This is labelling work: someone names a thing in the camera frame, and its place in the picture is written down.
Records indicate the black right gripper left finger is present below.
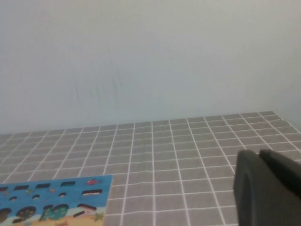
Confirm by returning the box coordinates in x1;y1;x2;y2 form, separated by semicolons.
232;150;301;226

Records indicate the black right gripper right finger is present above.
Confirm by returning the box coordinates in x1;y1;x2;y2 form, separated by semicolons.
258;148;301;200

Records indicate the colourful wooden puzzle board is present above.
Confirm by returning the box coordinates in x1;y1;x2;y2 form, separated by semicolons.
0;174;113;226

